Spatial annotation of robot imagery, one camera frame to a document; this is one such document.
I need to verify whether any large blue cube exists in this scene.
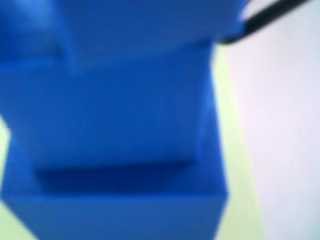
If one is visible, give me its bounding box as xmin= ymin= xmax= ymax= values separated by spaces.
xmin=0 ymin=39 xmax=215 ymax=195

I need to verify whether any green paper square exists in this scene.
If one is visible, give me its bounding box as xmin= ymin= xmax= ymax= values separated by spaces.
xmin=0 ymin=37 xmax=269 ymax=240

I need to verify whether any largest blue cube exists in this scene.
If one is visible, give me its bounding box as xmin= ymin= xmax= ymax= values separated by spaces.
xmin=0 ymin=37 xmax=230 ymax=240

